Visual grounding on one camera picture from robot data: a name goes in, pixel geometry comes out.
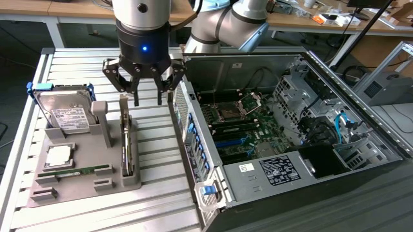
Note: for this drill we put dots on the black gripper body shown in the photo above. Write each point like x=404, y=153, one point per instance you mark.
x=142, y=36

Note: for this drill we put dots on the open black PC case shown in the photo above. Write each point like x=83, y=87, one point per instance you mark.
x=206, y=70

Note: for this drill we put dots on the aluminium profile frame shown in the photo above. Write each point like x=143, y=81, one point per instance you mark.
x=406, y=46

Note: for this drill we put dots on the metal disk bay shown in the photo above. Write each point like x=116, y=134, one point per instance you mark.
x=361, y=154

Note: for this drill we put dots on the grey power supply unit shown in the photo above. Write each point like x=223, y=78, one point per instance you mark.
x=258, y=176

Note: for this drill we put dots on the silver socket cover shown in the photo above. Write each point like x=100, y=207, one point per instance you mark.
x=251, y=101

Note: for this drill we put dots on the metal electronics box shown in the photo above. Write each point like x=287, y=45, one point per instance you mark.
x=281, y=6

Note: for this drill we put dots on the silver chipset heatsink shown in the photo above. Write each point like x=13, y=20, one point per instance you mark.
x=267, y=148

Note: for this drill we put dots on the blue expansion slot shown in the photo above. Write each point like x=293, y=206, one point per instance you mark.
x=229, y=143

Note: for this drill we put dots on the wooden desk white frame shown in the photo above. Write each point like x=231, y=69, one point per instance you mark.
x=80, y=9
x=386, y=31
x=19, y=7

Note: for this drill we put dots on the green RAM stick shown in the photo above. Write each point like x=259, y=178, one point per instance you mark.
x=74, y=172

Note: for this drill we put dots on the silver CPU chip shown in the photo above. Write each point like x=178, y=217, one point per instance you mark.
x=57, y=155

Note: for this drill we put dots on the grey metal cabinet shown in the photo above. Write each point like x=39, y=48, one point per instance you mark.
x=393, y=89

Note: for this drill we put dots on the white box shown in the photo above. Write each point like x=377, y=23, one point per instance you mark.
x=348, y=21

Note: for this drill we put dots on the grey plastic parts rack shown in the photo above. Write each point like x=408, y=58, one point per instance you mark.
x=90, y=154

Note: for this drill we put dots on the white cup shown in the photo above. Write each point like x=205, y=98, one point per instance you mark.
x=311, y=3

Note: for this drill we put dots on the hard disk in blue caddy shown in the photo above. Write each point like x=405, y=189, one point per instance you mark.
x=64, y=108

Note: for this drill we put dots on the green motherboard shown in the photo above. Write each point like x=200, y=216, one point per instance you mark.
x=274, y=128

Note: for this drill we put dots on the black monitor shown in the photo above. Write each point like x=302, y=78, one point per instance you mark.
x=358, y=3

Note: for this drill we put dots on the CPU socket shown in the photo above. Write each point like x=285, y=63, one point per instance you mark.
x=227, y=113

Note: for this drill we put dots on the black tripod pole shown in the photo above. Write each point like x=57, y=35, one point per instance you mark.
x=350, y=48

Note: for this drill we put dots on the green graphics card black fan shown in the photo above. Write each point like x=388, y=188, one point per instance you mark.
x=126, y=145

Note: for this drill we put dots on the orange box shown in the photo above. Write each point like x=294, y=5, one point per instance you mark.
x=319, y=19

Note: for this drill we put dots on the perforated metal drive cage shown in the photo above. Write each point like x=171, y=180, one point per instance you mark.
x=294, y=93

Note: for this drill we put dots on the blue case latch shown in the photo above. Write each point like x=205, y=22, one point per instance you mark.
x=207, y=190

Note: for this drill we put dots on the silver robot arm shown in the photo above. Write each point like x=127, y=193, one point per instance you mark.
x=238, y=21

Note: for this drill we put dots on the black RAM slot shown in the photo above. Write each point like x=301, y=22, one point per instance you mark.
x=222, y=94
x=235, y=128
x=235, y=124
x=222, y=97

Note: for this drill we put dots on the brown cardboard packaging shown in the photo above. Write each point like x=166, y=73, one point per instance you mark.
x=402, y=12

